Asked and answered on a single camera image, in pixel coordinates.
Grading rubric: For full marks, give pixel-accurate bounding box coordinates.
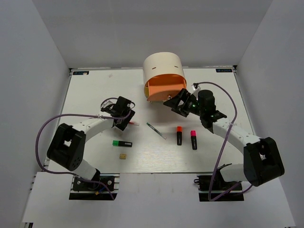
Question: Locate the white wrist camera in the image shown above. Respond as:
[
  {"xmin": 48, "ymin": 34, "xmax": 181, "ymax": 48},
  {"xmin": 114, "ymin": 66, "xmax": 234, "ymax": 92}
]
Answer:
[
  {"xmin": 192, "ymin": 83, "xmax": 200, "ymax": 91},
  {"xmin": 100, "ymin": 97, "xmax": 118, "ymax": 110}
]

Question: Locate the orange highlighter marker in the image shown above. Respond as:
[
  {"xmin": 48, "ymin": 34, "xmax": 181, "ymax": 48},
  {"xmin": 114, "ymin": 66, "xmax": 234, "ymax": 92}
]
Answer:
[{"xmin": 176, "ymin": 126, "xmax": 182, "ymax": 146}]

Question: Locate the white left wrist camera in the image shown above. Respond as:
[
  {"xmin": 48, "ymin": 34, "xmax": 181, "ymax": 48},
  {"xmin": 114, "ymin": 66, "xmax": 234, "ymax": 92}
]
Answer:
[{"xmin": 100, "ymin": 97, "xmax": 118, "ymax": 110}]

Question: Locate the red gel pen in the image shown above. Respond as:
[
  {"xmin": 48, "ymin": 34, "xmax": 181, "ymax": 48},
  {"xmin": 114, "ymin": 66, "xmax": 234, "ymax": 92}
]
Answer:
[{"xmin": 129, "ymin": 122, "xmax": 140, "ymax": 126}]

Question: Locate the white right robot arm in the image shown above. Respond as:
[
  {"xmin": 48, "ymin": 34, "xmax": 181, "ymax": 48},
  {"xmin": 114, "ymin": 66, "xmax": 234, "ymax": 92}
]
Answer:
[{"xmin": 164, "ymin": 89, "xmax": 285, "ymax": 190}]

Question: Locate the blue right corner label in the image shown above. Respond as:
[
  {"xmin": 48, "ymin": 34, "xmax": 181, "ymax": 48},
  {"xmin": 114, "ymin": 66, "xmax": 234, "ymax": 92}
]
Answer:
[{"xmin": 216, "ymin": 68, "xmax": 233, "ymax": 73}]

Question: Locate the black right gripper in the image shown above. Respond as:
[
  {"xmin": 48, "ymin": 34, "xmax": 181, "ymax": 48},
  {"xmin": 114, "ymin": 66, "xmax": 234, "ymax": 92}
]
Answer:
[{"xmin": 164, "ymin": 88, "xmax": 205, "ymax": 117}]

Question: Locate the pink highlighter marker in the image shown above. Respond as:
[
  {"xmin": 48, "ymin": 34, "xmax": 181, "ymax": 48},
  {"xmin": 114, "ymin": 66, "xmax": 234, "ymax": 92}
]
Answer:
[{"xmin": 190, "ymin": 130, "xmax": 198, "ymax": 150}]

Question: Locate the green highlighter marker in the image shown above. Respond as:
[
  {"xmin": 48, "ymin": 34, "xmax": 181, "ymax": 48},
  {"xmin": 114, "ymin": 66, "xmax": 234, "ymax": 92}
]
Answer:
[{"xmin": 112, "ymin": 140, "xmax": 133, "ymax": 147}]

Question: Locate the small tan eraser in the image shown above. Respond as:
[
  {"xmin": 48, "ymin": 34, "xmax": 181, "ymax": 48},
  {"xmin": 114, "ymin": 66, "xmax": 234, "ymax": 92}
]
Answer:
[{"xmin": 119, "ymin": 154, "xmax": 127, "ymax": 160}]

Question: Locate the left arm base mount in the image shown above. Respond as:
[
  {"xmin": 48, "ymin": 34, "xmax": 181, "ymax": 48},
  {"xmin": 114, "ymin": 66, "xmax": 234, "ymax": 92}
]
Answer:
[{"xmin": 69, "ymin": 174, "xmax": 120, "ymax": 201}]

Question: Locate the blue left corner label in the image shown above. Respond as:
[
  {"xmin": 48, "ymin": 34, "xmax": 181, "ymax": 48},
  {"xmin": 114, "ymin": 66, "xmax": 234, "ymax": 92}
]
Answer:
[{"xmin": 72, "ymin": 71, "xmax": 89, "ymax": 76}]

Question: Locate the green gel pen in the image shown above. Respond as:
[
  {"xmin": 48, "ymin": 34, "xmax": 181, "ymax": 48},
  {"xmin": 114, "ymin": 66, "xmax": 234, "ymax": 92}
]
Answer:
[{"xmin": 146, "ymin": 122, "xmax": 167, "ymax": 140}]

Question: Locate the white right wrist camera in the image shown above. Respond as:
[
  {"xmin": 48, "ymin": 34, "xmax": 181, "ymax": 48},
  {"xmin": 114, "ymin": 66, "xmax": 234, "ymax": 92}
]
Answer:
[{"xmin": 192, "ymin": 83, "xmax": 200, "ymax": 91}]

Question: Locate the blue corner label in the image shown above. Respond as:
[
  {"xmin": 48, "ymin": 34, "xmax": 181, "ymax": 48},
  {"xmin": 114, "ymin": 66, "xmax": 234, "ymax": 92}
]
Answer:
[
  {"xmin": 216, "ymin": 68, "xmax": 233, "ymax": 73},
  {"xmin": 72, "ymin": 71, "xmax": 89, "ymax": 76}
]

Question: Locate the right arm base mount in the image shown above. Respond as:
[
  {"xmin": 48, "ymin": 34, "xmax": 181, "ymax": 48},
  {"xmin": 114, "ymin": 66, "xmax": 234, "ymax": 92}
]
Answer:
[{"xmin": 193, "ymin": 175, "xmax": 244, "ymax": 202}]

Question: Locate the cream round drawer container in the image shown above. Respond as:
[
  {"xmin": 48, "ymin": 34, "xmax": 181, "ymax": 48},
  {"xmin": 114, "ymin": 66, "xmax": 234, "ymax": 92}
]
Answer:
[{"xmin": 142, "ymin": 52, "xmax": 187, "ymax": 102}]

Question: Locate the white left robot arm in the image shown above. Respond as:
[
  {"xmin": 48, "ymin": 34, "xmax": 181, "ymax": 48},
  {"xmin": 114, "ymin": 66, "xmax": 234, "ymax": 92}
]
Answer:
[{"xmin": 47, "ymin": 96, "xmax": 135, "ymax": 190}]

